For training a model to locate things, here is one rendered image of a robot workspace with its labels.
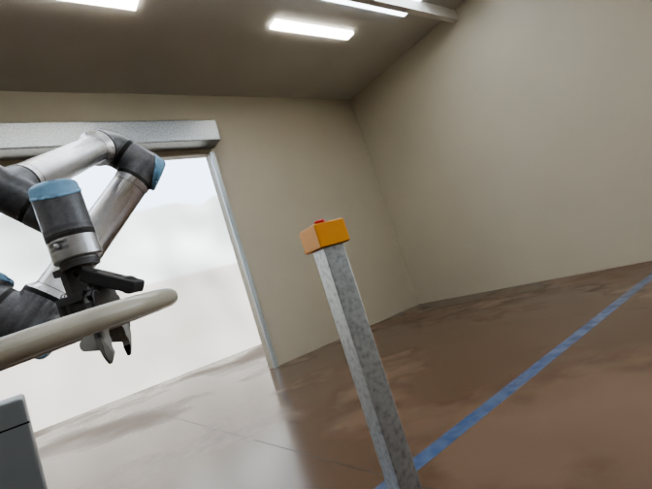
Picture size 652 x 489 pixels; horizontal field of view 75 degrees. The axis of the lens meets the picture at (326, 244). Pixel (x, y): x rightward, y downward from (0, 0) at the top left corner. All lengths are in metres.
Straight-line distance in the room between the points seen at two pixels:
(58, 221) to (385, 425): 1.07
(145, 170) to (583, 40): 5.38
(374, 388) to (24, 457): 0.93
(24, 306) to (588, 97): 5.73
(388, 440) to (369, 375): 0.21
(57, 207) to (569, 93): 5.75
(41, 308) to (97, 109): 4.91
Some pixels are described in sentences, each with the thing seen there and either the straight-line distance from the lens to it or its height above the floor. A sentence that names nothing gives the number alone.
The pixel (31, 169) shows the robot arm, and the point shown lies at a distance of 1.19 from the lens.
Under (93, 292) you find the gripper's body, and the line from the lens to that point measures 0.93.
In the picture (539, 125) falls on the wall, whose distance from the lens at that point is 6.24.
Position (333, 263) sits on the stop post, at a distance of 1.38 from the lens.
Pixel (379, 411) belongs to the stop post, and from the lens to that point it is 1.44.
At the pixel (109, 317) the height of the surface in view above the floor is 0.93.
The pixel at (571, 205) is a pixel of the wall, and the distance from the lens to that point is 6.14.
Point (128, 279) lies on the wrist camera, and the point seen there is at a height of 1.01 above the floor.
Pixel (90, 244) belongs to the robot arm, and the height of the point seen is 1.10.
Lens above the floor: 0.89
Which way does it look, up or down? 5 degrees up
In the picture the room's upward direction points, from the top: 18 degrees counter-clockwise
